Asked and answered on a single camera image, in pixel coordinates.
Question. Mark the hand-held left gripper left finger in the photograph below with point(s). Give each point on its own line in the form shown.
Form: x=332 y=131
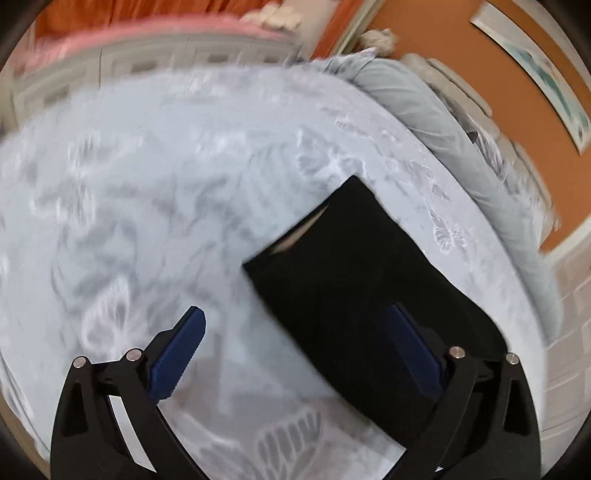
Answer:
x=179 y=353

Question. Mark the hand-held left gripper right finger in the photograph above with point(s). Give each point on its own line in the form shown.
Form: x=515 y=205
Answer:
x=414 y=350

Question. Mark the black pants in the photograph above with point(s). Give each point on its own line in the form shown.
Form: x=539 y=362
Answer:
x=351 y=277

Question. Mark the butterfly print bed sheet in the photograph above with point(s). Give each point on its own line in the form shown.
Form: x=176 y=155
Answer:
x=161 y=194

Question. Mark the grey duvet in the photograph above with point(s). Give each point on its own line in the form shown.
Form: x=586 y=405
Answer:
x=415 y=106

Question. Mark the beige padded headboard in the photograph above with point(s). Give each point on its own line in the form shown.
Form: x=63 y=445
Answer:
x=466 y=92

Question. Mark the fluffy beige ornament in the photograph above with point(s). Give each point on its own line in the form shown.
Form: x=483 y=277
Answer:
x=379 y=40

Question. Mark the pink blanket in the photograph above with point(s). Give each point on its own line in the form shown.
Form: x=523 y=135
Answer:
x=115 y=39

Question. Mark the orange curtain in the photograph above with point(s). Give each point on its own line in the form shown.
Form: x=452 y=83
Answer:
x=138 y=14

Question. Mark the flower shaped plush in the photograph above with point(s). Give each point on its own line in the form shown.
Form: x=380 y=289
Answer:
x=274 y=17

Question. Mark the framed wall picture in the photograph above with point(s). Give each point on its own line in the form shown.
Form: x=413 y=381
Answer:
x=545 y=74

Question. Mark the beige standing frame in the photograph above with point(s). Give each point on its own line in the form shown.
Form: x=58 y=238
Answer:
x=358 y=23

